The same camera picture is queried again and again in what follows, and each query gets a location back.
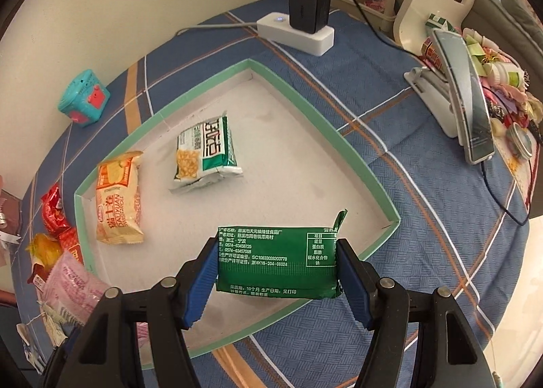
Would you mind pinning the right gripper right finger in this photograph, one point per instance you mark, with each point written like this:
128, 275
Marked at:
447, 353

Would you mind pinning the pink snack packet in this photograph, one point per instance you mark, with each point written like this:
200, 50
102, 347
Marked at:
71, 293

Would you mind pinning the yellow cake packet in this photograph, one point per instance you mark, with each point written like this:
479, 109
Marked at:
44, 253

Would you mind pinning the small red candy packet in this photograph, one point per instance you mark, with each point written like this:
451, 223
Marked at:
52, 213

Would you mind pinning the dark green snack packet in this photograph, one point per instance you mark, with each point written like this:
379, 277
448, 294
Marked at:
279, 262

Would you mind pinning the large red cake packet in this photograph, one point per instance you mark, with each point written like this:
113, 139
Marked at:
69, 241

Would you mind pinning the blue plaid tablecloth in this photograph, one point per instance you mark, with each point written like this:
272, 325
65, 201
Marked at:
462, 227

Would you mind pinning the orange cracker packet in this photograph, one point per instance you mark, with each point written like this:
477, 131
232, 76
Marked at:
118, 200

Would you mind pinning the pink flower bouquet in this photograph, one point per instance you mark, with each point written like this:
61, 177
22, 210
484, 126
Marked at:
10, 216

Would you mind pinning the green white noodle snack packet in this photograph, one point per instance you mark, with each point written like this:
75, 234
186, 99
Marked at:
205, 154

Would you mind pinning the green rimmed white tray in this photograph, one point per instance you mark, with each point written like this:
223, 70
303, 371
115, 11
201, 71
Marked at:
297, 171

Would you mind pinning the colourful clutter pile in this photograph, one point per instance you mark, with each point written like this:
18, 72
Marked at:
515, 114

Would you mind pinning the teal toy box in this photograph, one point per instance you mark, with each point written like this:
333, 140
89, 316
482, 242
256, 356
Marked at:
84, 99

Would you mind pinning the smartphone on stand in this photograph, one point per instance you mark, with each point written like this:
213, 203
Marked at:
466, 95

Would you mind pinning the white phone stand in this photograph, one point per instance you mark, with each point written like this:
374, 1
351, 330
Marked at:
435, 95

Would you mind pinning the white power strip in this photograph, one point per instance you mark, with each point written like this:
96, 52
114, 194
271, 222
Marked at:
276, 27

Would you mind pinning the black charger adapter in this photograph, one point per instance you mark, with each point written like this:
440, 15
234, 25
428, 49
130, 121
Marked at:
309, 16

